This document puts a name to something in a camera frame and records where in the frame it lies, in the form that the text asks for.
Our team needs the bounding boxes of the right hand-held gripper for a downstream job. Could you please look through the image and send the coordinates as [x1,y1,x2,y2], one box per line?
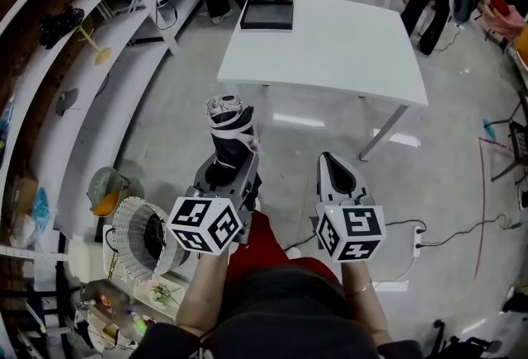
[314,151,387,264]

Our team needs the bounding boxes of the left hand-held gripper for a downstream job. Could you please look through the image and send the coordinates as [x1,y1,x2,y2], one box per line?
[167,150,262,257]

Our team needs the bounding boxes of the black umbrella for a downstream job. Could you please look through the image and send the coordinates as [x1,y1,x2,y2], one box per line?
[205,95,264,189]

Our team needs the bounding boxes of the person's left forearm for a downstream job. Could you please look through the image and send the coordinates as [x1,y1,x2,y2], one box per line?
[176,252,230,336]

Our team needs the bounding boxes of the person's right forearm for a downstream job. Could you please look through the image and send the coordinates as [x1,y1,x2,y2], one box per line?
[340,260,393,346]

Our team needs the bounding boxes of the red trousers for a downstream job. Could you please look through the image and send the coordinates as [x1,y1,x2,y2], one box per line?
[225,210,343,288]

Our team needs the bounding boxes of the white power strip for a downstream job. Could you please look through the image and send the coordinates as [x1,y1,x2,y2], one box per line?
[413,224,427,262]

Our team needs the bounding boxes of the metal mesh colander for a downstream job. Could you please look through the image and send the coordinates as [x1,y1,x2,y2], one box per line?
[87,166,131,219]

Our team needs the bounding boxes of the white table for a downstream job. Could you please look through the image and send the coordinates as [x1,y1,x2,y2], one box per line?
[216,0,430,163]

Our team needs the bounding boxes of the black top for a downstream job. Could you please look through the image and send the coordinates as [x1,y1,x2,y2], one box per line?
[139,262,426,359]

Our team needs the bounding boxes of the black rectangular tray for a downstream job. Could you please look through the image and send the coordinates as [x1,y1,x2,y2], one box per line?
[239,0,296,31]

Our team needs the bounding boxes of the white cylindrical container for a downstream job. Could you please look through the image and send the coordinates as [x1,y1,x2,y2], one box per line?
[68,239,106,284]

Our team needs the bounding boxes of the wooden stand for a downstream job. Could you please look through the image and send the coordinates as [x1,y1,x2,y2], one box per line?
[76,25,113,67]

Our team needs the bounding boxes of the white shelf rack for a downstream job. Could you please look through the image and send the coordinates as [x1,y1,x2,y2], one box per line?
[0,0,205,284]

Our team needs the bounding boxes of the grey cap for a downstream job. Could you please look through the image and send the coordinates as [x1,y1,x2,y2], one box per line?
[55,87,81,117]

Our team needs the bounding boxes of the black metal stool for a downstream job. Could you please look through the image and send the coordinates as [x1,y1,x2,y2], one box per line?
[490,91,528,185]

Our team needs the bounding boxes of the light blue plastic bag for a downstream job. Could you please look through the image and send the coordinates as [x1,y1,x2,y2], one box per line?
[31,187,52,233]

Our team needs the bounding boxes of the black office chair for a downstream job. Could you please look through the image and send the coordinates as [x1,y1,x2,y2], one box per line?
[432,318,507,359]

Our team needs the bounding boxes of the black cloth bundle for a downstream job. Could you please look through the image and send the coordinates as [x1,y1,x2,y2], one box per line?
[39,5,86,50]

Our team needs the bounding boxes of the thin gold bracelet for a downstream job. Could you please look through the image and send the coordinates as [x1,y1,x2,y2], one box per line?
[344,281,375,297]

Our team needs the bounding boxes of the black floor cable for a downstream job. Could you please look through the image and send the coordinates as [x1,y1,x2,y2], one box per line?
[385,213,523,248]

